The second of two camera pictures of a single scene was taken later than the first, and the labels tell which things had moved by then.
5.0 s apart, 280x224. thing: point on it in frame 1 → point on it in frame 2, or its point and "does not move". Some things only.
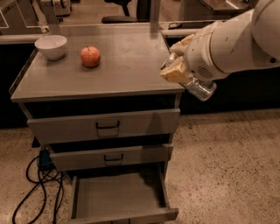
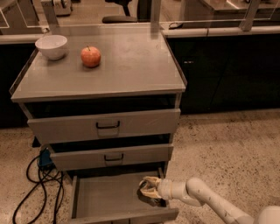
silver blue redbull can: (201, 90) → (151, 195)
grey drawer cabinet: (108, 117) does not move
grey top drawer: (57, 122) does not move
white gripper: (201, 58) → (164, 188)
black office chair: (115, 19) does not move
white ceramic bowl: (53, 45) does not move
